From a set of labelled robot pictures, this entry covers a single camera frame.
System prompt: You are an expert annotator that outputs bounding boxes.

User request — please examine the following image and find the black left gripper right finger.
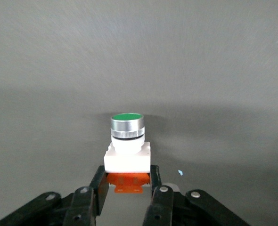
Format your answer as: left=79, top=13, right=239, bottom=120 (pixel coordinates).
left=142, top=165, right=250, bottom=226

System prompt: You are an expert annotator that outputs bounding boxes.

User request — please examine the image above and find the green button orange contact block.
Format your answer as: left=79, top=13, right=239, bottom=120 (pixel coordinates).
left=103, top=112, right=153, bottom=194

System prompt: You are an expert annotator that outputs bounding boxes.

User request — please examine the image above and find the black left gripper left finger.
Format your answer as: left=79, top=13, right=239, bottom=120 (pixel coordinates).
left=0, top=165, right=109, bottom=226

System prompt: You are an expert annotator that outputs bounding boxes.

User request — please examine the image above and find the dark grey table mat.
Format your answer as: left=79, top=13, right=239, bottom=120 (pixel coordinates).
left=0, top=0, right=278, bottom=226

